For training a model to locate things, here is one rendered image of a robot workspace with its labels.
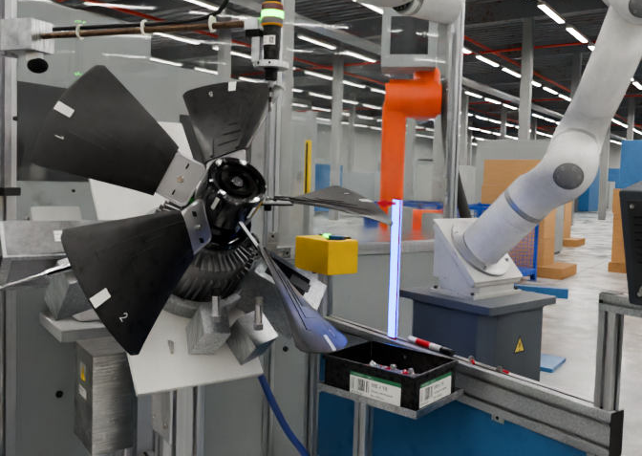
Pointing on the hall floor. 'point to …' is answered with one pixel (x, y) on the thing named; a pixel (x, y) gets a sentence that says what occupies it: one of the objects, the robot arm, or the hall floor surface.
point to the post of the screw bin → (363, 429)
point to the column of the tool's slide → (9, 291)
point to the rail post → (310, 402)
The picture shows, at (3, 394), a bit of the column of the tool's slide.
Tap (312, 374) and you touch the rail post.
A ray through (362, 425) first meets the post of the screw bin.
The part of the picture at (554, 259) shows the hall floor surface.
